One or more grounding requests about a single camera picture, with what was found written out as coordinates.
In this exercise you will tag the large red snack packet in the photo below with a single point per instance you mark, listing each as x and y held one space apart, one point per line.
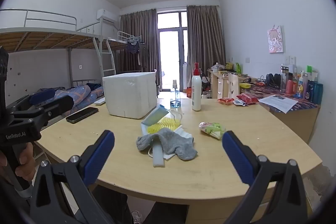
248 98

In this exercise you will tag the white blue snack packet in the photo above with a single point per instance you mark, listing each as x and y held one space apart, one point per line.
239 102

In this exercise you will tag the small metal bunk bed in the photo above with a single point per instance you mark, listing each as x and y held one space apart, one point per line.
118 41

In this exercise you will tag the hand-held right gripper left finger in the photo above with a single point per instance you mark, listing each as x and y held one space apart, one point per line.
101 153

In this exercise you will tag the white lotion pump bottle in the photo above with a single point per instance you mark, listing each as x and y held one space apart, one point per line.
196 92

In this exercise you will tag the white air conditioner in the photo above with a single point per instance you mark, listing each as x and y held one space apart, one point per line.
105 16

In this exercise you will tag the black smartphone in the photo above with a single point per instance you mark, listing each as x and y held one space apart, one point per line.
81 115

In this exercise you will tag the yellow plastic object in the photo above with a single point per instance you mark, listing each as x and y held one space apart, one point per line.
245 85

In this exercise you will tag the printed paper sheet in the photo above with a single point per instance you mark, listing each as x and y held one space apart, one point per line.
278 102

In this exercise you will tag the large metal bunk bed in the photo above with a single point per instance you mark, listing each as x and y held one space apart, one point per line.
47 39

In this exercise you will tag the wooden box with smiley face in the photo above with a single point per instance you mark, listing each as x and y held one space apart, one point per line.
233 86

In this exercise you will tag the person's dark pants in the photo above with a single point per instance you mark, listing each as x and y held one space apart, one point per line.
110 203

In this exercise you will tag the black headphones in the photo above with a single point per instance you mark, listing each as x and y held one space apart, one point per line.
273 79

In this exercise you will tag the yellow foam net sleeve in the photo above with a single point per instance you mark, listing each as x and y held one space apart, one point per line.
164 124

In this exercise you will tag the green pink snack packet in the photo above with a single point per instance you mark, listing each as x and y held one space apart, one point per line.
210 128

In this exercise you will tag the white pleated foam sheet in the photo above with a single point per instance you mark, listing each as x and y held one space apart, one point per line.
185 135

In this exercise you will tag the orange plastic jug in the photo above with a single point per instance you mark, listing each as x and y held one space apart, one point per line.
188 92

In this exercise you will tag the green bottle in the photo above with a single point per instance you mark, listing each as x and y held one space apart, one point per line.
237 68

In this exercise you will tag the grey sock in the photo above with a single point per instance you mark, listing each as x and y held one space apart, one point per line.
173 142

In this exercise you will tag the clear blue spray bottle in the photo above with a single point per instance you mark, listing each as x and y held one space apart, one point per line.
175 101

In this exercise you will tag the row of toiletry bottles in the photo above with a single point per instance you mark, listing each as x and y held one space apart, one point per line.
302 87

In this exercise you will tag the blue face mask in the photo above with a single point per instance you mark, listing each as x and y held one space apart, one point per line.
155 117

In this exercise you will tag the white foam box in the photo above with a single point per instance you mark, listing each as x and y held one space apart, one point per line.
126 95

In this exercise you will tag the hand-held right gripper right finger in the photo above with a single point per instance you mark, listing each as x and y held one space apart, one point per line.
236 155

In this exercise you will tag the cartoon wall poster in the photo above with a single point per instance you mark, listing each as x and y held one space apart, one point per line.
275 39

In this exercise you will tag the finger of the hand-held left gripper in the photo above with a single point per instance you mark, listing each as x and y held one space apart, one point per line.
42 96
59 106

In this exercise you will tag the wooden side desk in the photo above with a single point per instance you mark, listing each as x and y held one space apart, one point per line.
296 119

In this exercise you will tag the small red snack packet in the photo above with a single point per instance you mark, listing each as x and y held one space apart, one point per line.
225 100

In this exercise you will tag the hanging dark clothes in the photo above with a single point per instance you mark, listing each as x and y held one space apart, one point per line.
134 49

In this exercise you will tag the person's left hand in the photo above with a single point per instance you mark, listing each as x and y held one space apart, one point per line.
25 158

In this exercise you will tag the brown curtain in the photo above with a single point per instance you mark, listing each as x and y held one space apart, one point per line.
206 37
139 43

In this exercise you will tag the person's white shoe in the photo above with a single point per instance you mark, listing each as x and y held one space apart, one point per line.
136 216

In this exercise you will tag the blue orange plaid blanket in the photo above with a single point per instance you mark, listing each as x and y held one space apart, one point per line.
78 94

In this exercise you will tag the white foam strip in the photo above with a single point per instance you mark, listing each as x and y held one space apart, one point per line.
158 158

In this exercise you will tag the glass balcony door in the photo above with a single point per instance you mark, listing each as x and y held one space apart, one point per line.
172 56

